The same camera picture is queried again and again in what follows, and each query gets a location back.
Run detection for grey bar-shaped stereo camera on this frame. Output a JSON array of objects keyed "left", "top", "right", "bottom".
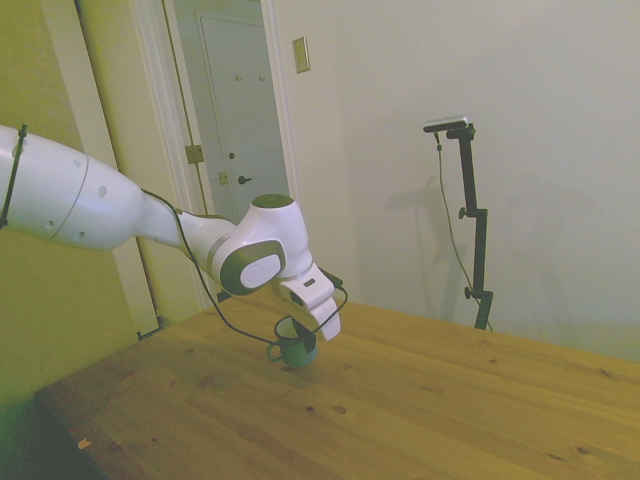
[{"left": 422, "top": 115, "right": 474, "bottom": 135}]

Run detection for white panel door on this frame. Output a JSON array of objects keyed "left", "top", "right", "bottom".
[{"left": 198, "top": 12, "right": 292, "bottom": 227}]

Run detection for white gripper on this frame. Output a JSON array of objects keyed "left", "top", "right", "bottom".
[{"left": 293, "top": 263, "right": 345, "bottom": 352}]

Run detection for black jointed camera stand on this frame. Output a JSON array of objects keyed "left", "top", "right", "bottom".
[{"left": 445, "top": 126, "right": 496, "bottom": 332}]

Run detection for beige wall switch plate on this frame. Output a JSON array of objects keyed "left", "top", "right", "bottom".
[{"left": 291, "top": 35, "right": 312, "bottom": 75}]

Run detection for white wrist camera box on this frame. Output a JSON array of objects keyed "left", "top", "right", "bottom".
[{"left": 278, "top": 277, "right": 314, "bottom": 314}]

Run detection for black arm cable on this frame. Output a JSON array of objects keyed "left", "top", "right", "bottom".
[{"left": 141, "top": 188, "right": 350, "bottom": 347}]

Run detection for teal enamel mug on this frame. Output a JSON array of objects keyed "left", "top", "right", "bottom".
[{"left": 265, "top": 315, "right": 320, "bottom": 370}]

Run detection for black strap around arm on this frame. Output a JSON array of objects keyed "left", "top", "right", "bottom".
[{"left": 0, "top": 124, "right": 28, "bottom": 232}]

